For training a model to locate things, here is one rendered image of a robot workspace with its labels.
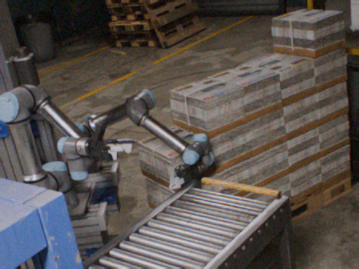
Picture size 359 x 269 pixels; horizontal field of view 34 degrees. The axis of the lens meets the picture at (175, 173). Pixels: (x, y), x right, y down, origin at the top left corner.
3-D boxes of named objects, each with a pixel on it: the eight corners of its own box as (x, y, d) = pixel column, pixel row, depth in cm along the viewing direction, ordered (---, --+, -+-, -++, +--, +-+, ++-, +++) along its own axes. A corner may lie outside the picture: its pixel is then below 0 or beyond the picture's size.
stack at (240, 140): (158, 255, 386) (134, 141, 351) (285, 190, 439) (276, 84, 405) (191, 279, 356) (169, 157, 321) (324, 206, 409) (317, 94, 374)
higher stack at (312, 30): (284, 190, 439) (268, 18, 385) (312, 175, 453) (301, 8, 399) (324, 206, 409) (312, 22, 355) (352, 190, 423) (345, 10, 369)
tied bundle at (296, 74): (243, 98, 391) (239, 64, 381) (275, 85, 404) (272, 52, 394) (283, 108, 361) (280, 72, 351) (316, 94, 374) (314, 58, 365)
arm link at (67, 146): (70, 150, 259) (65, 133, 255) (89, 152, 254) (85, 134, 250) (58, 158, 253) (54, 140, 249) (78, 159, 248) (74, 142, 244)
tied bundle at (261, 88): (209, 111, 378) (204, 77, 368) (244, 98, 391) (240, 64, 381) (247, 123, 348) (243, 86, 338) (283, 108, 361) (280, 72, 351)
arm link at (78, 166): (96, 170, 262) (91, 149, 257) (82, 182, 253) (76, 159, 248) (82, 170, 265) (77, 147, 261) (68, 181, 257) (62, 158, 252)
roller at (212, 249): (144, 232, 267) (142, 223, 265) (230, 255, 239) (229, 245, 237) (137, 238, 264) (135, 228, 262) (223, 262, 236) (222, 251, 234)
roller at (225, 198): (193, 194, 294) (191, 185, 292) (276, 210, 266) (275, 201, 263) (187, 198, 290) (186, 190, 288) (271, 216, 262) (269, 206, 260)
